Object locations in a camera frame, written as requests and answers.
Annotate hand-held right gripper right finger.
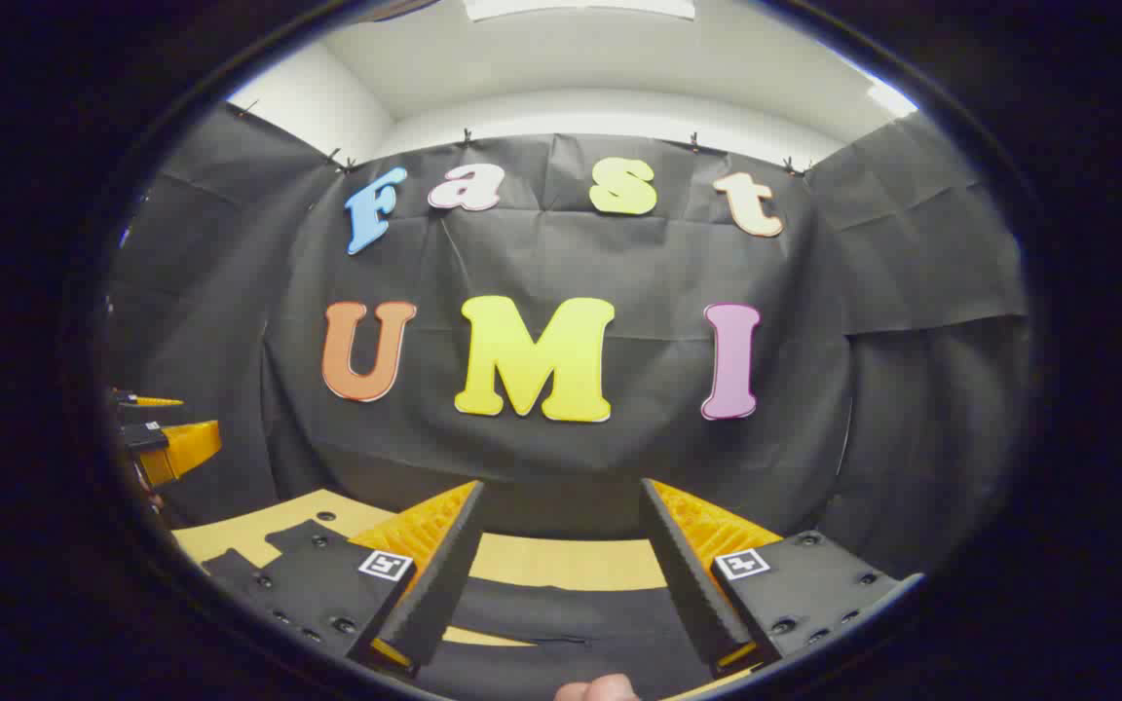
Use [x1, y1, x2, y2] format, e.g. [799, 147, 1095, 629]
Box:
[639, 477, 924, 681]

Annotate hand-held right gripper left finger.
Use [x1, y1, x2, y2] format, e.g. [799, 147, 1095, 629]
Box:
[228, 479, 487, 678]

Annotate dark jeans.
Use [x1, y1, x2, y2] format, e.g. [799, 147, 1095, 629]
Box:
[201, 519, 718, 700]

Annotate black backdrop cloth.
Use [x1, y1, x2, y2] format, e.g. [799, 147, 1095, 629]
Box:
[103, 102, 1034, 585]

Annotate ceiling light panel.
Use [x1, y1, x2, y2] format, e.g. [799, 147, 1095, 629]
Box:
[863, 78, 917, 118]
[464, 0, 696, 22]

